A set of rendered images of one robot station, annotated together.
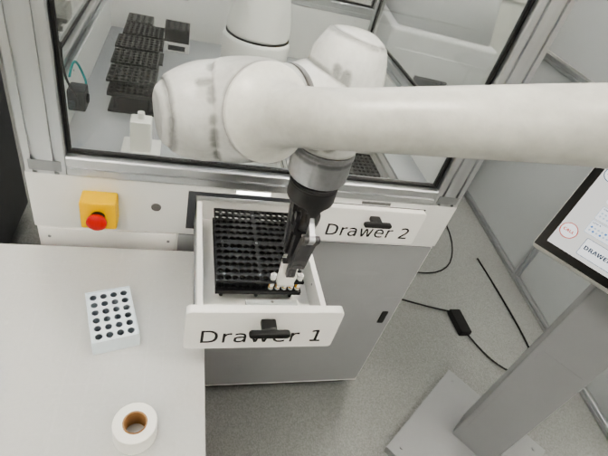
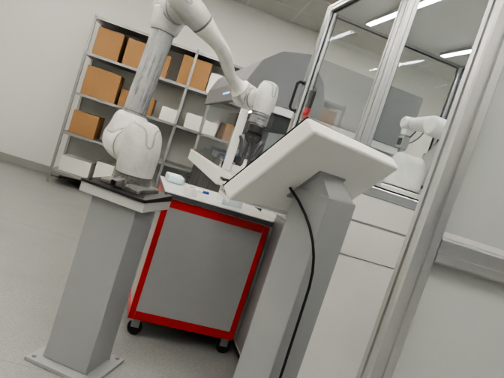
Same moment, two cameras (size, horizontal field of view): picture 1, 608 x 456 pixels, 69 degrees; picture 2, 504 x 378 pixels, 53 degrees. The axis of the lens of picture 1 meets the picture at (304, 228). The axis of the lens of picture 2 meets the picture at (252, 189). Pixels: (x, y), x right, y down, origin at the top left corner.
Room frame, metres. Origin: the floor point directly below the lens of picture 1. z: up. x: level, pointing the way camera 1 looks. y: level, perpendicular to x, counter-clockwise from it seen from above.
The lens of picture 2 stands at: (0.92, -2.35, 1.08)
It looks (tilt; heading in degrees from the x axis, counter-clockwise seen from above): 4 degrees down; 97
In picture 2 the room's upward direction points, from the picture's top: 18 degrees clockwise
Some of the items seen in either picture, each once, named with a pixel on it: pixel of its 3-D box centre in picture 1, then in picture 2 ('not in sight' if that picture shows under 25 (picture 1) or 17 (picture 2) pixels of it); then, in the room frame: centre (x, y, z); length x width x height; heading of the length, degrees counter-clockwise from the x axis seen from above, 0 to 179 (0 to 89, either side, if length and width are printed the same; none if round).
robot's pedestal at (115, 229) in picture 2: not in sight; (102, 277); (0.19, -0.37, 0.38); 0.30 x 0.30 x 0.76; 86
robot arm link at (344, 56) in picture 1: (333, 91); (264, 97); (0.55, 0.02, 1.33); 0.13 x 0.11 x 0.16; 134
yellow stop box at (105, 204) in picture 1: (99, 211); not in sight; (0.68, 0.43, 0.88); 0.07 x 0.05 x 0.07; 111
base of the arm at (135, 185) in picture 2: not in sight; (129, 180); (0.19, -0.40, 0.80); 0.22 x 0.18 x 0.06; 80
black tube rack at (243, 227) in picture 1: (253, 253); not in sight; (0.70, 0.09, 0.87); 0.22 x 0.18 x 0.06; 21
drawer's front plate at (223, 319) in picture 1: (264, 327); (228, 187); (0.52, 0.02, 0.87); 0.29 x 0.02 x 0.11; 111
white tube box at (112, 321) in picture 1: (111, 318); (229, 201); (0.50, 0.31, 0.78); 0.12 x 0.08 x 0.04; 36
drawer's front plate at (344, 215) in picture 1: (369, 224); not in sight; (0.93, -0.16, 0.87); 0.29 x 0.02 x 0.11; 111
